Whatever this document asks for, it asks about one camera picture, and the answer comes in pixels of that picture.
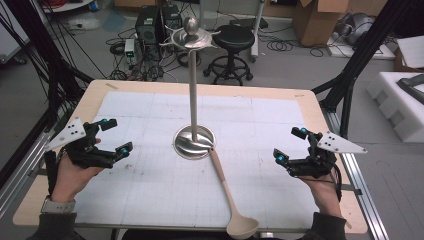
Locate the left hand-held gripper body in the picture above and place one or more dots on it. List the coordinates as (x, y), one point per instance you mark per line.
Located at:
(90, 156)

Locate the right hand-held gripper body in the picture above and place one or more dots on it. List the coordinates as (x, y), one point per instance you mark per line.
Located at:
(316, 163)

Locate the beige ladle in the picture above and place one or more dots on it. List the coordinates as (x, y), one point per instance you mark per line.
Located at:
(220, 171)

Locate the metal utensil stand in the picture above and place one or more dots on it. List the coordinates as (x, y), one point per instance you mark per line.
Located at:
(193, 100)

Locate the person's right hand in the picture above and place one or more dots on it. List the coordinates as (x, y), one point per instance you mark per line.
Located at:
(323, 193)

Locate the person's left hand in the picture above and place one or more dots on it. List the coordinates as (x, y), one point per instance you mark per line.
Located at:
(68, 180)

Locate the black tape piece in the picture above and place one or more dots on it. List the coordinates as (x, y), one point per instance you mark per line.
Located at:
(351, 190)

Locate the white grid mat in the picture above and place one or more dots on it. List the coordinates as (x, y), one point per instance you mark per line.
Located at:
(150, 186)

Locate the grey wrist watch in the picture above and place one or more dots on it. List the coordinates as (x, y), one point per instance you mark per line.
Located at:
(58, 206)

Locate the white device with green light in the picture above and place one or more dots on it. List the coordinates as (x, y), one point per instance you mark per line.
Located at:
(129, 46)

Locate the white foam block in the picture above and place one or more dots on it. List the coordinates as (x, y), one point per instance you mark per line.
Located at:
(390, 100)

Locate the black computer tower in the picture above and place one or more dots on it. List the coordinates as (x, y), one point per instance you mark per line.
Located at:
(147, 26)
(171, 16)

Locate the large cardboard box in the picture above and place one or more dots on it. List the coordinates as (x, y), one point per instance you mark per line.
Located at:
(316, 23)

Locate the white stand pole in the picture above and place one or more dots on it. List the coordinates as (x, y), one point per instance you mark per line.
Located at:
(257, 30)

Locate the black round stool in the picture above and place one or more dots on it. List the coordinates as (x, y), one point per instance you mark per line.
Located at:
(233, 37)

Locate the grey rounded device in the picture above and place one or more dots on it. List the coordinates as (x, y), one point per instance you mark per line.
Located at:
(358, 26)

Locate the dark curved part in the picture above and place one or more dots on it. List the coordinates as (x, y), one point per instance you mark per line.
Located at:
(413, 87)

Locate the white box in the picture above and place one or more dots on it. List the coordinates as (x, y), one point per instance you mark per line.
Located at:
(412, 51)

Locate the aluminium rail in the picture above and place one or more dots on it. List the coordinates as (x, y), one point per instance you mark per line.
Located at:
(20, 180)
(361, 193)

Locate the black metal frame strut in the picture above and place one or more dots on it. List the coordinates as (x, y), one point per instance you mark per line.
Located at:
(360, 56)

